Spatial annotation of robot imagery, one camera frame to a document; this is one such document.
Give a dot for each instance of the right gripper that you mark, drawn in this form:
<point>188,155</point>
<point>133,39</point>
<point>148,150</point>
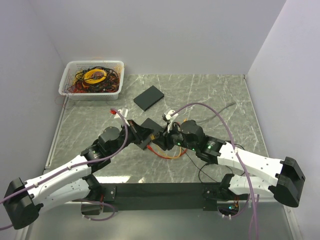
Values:
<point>161,139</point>

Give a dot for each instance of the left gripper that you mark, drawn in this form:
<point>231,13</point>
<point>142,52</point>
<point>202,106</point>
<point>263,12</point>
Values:
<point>139,132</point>

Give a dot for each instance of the black network switch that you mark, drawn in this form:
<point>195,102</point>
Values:
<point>148,98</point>
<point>150,124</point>

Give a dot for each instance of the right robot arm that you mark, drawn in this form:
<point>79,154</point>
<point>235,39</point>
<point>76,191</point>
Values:
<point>282,179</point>

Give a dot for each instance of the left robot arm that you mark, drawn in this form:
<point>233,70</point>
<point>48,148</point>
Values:
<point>98,155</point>

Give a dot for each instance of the white plastic basket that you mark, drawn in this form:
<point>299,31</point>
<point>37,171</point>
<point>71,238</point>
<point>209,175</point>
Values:
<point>92,80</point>

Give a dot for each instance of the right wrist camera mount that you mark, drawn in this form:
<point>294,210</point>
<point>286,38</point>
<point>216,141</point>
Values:
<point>169,117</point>

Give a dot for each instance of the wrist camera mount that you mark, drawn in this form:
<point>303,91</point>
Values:
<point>169,117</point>
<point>118,113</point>

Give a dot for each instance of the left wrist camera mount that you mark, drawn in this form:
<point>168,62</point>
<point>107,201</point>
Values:
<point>118,113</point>

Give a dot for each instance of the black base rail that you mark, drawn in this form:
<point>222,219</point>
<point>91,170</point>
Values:
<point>163,196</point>

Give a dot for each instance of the aluminium frame rail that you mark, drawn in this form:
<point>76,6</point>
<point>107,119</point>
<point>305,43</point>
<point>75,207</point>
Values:
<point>56,187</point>

